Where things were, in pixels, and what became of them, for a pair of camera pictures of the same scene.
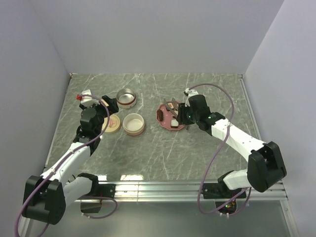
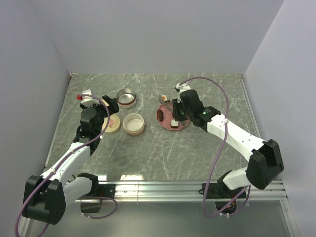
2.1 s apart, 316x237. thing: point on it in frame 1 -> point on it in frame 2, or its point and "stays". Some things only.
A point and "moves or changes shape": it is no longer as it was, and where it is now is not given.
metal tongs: [170, 109] moves or changes shape
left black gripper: [112, 103] stays
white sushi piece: [174, 123] stays
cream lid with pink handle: [113, 125] stays
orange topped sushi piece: [170, 104] -> [164, 98]
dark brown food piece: [160, 114] stays
